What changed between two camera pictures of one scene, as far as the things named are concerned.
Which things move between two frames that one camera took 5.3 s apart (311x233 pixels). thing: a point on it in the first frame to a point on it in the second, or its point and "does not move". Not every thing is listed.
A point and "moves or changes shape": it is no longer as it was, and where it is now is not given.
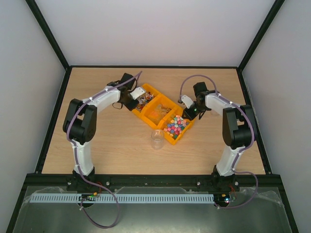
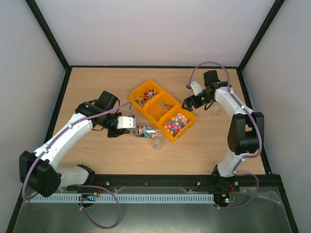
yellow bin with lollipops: [150, 93] moves or changes shape
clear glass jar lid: [214, 112] does not move
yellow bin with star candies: [175, 126] does not move
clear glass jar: [157, 139] does not move
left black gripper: [131, 106] to [111, 134]
